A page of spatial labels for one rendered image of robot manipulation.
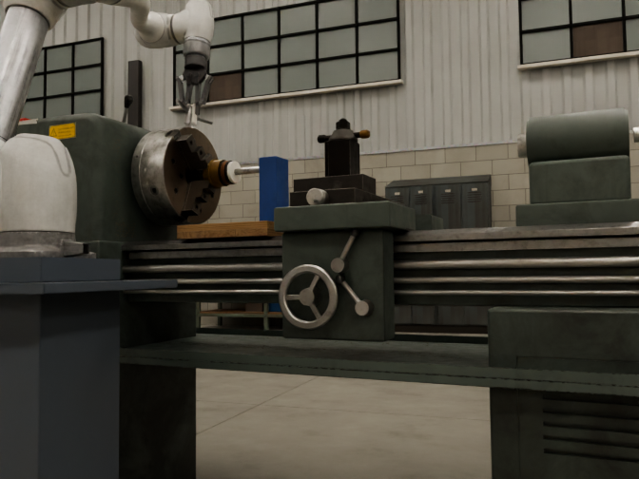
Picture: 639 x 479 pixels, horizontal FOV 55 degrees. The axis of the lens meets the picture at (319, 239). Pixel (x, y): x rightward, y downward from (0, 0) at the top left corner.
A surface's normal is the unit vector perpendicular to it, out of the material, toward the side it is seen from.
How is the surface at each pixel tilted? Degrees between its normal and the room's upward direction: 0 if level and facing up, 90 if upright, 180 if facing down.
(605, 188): 90
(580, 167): 90
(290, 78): 90
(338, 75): 90
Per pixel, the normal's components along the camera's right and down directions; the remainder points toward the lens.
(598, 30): -0.34, -0.05
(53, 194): 0.69, -0.07
